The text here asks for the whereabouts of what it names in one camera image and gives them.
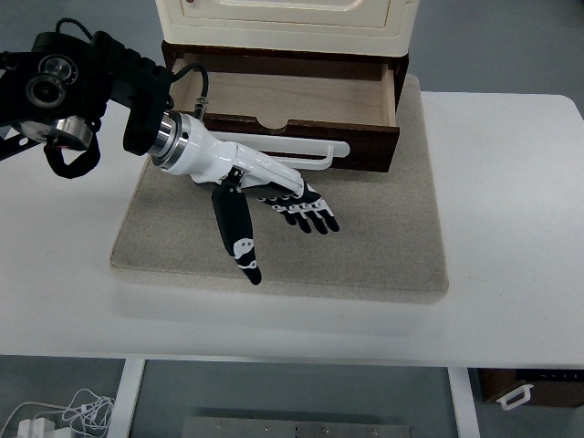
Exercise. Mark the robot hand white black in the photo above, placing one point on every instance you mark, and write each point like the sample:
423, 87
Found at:
205, 146

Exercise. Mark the dark brown wooden drawer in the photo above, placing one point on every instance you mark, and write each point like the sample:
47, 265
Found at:
365, 146

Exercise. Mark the beige grey mat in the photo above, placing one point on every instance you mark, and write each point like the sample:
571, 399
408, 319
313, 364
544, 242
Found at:
342, 255

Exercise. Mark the white table leg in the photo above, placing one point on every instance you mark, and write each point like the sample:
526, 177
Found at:
463, 401
128, 397

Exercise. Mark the white charger block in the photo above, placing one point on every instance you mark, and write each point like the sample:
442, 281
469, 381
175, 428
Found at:
34, 428

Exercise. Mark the brown wooden box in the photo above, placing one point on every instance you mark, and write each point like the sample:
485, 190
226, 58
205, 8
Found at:
556, 392

